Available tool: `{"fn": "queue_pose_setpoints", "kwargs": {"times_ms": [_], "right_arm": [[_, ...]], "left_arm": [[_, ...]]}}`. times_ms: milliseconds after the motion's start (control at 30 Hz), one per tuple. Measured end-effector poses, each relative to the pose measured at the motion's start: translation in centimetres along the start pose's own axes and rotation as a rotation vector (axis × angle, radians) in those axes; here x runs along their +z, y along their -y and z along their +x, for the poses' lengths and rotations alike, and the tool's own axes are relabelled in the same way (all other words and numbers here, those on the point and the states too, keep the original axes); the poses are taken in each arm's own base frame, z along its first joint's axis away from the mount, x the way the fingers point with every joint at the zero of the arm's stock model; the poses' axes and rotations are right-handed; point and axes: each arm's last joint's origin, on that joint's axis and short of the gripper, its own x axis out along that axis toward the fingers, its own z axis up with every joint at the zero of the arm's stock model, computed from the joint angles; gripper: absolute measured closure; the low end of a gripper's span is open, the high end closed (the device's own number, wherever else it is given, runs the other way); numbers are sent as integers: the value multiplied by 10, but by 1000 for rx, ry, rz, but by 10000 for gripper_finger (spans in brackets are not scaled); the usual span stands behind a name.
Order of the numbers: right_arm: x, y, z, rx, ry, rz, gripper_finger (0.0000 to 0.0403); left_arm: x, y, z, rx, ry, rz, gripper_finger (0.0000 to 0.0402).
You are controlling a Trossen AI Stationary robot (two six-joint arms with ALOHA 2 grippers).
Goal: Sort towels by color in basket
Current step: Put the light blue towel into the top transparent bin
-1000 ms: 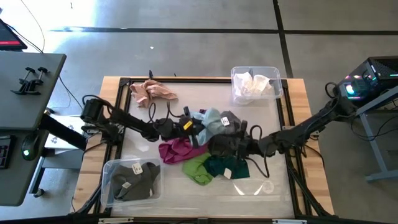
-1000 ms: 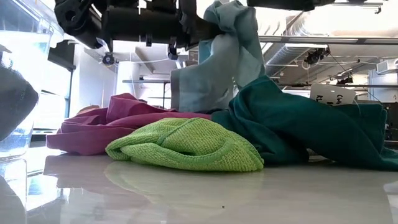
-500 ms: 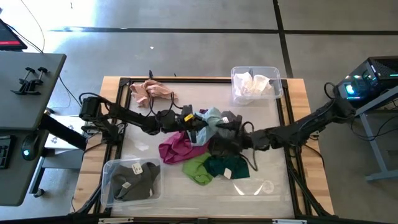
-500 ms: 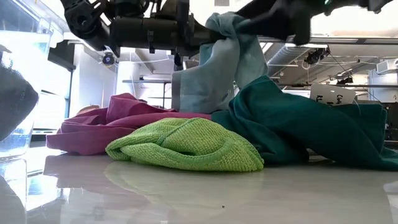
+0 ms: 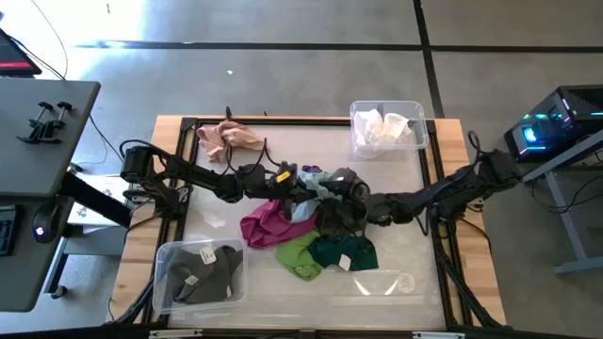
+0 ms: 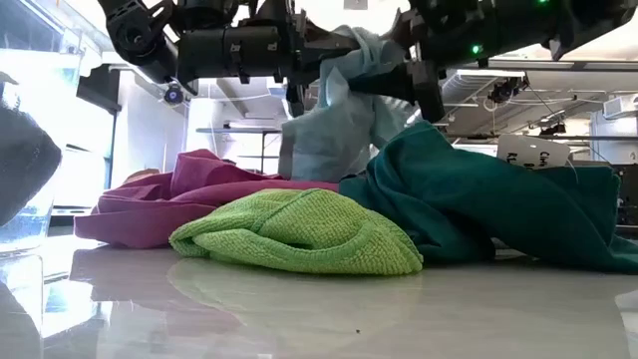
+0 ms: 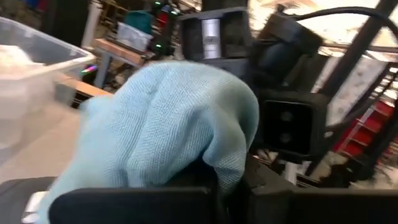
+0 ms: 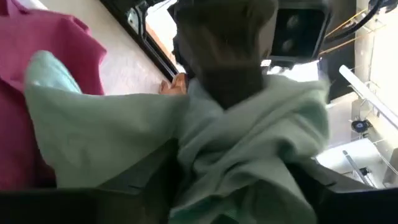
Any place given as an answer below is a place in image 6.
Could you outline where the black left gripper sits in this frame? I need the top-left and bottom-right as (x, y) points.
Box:
(276, 0), (364, 86)

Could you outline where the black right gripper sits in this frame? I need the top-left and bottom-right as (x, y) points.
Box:
(347, 0), (482, 124)

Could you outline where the light blue towel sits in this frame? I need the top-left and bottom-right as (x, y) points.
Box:
(277, 25), (425, 183)

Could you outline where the dark teal towel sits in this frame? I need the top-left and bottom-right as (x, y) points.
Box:
(338, 121), (638, 274)

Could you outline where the lime green towel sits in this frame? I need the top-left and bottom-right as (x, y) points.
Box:
(168, 187), (425, 276)

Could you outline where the peach towel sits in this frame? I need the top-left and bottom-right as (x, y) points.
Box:
(123, 168), (161, 183)

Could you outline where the magenta towel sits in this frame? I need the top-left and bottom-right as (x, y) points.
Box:
(74, 148), (341, 249)

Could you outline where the dark grey towel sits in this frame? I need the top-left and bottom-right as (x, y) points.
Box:
(0, 72), (63, 228)

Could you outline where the black ceiling-mounted device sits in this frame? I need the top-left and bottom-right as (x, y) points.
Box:
(486, 75), (530, 105)

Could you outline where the dark hanging box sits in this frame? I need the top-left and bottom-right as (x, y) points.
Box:
(76, 63), (123, 114)

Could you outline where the clear plastic bin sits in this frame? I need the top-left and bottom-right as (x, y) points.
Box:
(0, 0), (86, 258)

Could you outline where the white wall air unit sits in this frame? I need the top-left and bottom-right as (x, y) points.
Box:
(602, 94), (638, 121)

